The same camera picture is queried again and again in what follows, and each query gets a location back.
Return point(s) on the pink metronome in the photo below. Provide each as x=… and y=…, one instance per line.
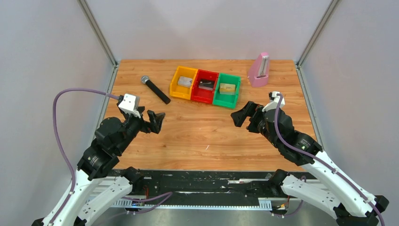
x=258, y=74

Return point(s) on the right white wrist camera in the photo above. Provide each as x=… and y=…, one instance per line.
x=276, y=101

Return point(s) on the silver card in yellow bin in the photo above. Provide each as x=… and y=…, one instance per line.
x=185, y=81

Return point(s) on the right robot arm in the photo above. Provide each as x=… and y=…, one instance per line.
x=344, y=200

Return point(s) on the black microphone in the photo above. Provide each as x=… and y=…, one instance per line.
x=145, y=80

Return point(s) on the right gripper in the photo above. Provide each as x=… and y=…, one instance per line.
x=248, y=110

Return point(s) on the gold card in green bin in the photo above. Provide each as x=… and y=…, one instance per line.
x=227, y=89

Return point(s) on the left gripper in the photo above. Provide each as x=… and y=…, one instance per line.
x=156, y=119

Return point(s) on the green plastic bin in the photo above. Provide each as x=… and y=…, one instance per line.
x=228, y=101

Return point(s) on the red plastic bin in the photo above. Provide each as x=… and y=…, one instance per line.
x=201, y=95

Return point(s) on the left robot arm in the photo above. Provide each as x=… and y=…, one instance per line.
x=111, y=140

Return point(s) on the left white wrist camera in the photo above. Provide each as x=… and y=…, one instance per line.
x=129, y=104

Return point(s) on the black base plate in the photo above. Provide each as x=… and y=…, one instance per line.
x=209, y=188

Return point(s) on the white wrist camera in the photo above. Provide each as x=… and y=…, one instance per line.
x=276, y=101
x=129, y=104

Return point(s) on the yellow plastic bin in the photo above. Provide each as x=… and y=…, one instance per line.
x=178, y=91

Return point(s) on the black card in red bin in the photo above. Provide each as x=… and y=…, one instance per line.
x=206, y=84

